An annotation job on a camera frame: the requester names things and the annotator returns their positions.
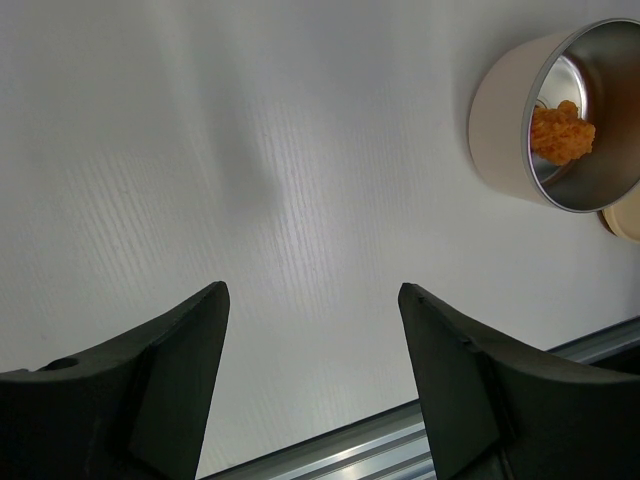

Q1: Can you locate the orange fried chicken piece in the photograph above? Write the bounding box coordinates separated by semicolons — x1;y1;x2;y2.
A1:
529;100;596;166

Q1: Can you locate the aluminium rail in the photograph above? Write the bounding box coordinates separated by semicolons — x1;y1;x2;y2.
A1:
209;318;639;480

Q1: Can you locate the beige round lid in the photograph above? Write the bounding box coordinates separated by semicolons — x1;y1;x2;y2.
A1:
599;187;640;243

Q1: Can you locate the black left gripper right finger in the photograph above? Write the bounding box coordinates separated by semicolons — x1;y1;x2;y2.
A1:
398;283;639;479

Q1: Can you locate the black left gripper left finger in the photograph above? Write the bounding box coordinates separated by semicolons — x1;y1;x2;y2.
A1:
1;281;230;479

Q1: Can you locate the steel lunch box bowl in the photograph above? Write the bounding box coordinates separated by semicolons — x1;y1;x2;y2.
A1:
468;19;639;213

